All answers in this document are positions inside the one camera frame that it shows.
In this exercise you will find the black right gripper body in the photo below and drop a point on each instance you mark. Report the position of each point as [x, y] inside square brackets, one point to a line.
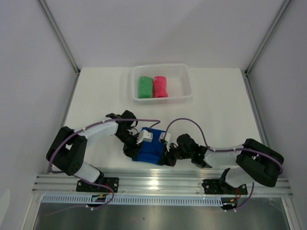
[174, 153]

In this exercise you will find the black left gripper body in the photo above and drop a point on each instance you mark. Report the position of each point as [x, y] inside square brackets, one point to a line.
[129, 141]

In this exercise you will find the blue microfiber towel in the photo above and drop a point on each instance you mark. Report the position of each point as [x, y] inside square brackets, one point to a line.
[151, 152]

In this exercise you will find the pink microfiber towel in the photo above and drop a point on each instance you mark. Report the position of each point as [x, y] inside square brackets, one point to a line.
[159, 87]

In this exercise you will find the green microfiber towel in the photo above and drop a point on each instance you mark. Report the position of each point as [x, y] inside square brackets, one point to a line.
[145, 87]

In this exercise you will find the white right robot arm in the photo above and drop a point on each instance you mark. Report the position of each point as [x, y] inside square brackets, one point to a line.
[242, 164]

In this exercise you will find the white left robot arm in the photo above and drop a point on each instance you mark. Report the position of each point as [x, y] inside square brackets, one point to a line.
[69, 146]

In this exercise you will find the white plastic basket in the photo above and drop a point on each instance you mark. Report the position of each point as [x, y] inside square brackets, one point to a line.
[178, 82]

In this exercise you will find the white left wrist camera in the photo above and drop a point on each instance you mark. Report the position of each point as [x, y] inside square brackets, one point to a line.
[144, 136]

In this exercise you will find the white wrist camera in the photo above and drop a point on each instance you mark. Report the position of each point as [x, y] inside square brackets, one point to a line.
[164, 137]
[144, 136]

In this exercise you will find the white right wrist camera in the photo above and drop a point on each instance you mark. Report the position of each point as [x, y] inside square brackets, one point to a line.
[164, 137]

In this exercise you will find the aluminium front rail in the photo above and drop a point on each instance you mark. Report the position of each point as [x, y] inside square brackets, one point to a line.
[148, 182]

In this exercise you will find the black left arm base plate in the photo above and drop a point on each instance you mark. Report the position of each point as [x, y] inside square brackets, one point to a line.
[104, 186]

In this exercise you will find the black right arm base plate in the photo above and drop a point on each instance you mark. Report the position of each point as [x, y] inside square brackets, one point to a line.
[220, 187]

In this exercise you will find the white slotted cable duct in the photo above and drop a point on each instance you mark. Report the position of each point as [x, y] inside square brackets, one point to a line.
[133, 200]

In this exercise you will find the aluminium frame post right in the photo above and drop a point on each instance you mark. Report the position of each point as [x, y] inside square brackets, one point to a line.
[277, 20]

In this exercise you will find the aluminium frame post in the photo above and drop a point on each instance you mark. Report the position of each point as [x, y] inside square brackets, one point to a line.
[58, 35]
[277, 20]

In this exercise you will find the aluminium frame post left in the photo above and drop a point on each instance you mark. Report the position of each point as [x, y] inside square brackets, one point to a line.
[58, 35]

